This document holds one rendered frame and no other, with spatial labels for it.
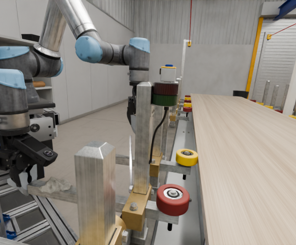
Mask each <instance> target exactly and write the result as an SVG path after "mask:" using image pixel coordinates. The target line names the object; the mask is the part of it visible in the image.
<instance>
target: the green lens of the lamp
mask: <svg viewBox="0 0 296 245"><path fill-rule="evenodd" d="M177 99H178V95H176V96H162V95H155V94H152V104H155V105H164V106H173V105H177Z"/></svg>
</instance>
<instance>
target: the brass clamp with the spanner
mask: <svg viewBox="0 0 296 245"><path fill-rule="evenodd" d="M153 194H154V190H153V189H152V186H151V185H150V184H149V186H148V191H147V194H141V193H135V192H134V188H133V189H132V191H131V193H130V195H129V197H128V199H127V201H126V204H125V206H124V208H123V210H122V220H123V221H124V223H125V225H126V228H127V229H132V230H136V231H142V228H143V225H144V222H145V212H146V205H147V202H148V200H149V201H151V195H153ZM132 202H135V203H137V206H138V210H137V211H130V204H131V203H132Z"/></svg>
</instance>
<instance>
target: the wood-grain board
mask: <svg viewBox="0 0 296 245"><path fill-rule="evenodd" d="M190 96H191V97H190V98H191V103H192V105H191V107H192V118H193V127H194V137H195V146H196V153H197V154H198V160H197V165H198V175H199V185H200V194H201V204H202V213H203V227H204V236H205V245H296V119H294V118H291V117H289V116H287V115H284V114H282V113H279V112H277V111H274V110H272V109H270V108H267V107H265V106H262V105H260V104H257V103H255V102H252V101H250V100H248V99H245V98H243V97H238V96H223V95H208V94H194V93H191V94H190Z"/></svg>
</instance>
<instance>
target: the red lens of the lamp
mask: <svg viewBox="0 0 296 245"><path fill-rule="evenodd" d="M178 87H179V84H177V85H169V84H156V83H153V87H152V93H156V94H166V95H175V94H178Z"/></svg>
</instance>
